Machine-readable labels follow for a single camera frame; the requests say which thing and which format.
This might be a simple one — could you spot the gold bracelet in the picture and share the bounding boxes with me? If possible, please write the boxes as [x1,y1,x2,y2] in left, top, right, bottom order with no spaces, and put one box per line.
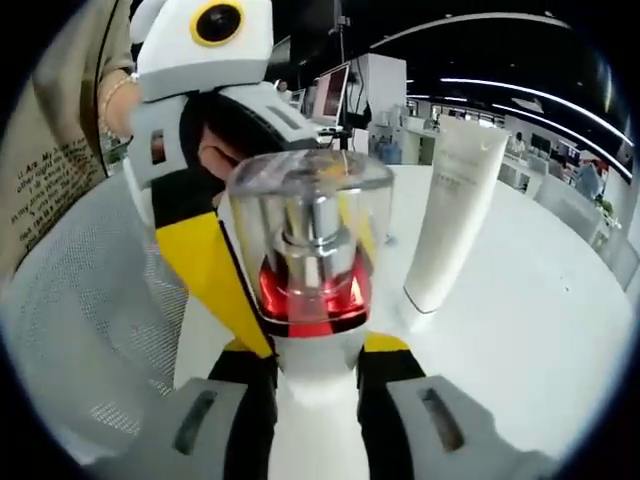
[102,73,137,132]

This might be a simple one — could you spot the white skincare bottle red band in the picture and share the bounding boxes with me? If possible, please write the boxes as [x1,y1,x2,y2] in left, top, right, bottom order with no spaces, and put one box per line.
[223,149,397,480]

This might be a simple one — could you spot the pink screen monitor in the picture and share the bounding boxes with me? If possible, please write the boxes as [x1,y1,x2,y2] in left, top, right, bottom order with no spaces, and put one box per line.
[316,63,352,127]

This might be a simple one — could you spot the person's left hand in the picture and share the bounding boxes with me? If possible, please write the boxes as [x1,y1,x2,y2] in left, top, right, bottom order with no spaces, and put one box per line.
[196,124,246,187]

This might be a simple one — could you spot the thin black cable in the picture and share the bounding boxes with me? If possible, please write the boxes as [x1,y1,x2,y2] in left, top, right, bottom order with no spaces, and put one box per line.
[94,0,122,177]

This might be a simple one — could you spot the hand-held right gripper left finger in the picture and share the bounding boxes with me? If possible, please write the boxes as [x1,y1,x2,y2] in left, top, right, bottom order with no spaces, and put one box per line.
[139,339,280,480]

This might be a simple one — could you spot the blue water jug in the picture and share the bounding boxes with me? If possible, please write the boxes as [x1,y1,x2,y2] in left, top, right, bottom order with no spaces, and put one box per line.
[372,138,402,165]

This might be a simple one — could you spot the large white skincare tube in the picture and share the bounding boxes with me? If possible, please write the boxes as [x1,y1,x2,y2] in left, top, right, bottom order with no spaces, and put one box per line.
[402,113,512,316]

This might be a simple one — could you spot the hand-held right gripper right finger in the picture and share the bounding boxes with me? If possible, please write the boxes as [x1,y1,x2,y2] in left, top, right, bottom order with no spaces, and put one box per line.
[356,334,551,480]

